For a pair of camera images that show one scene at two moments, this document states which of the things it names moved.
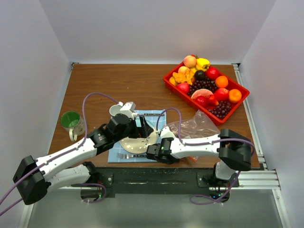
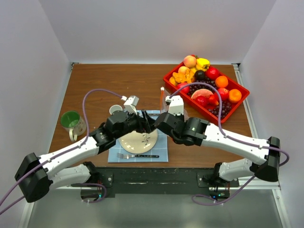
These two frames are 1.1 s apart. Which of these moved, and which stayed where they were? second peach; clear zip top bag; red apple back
Moved: clear zip top bag
Stayed: second peach; red apple back
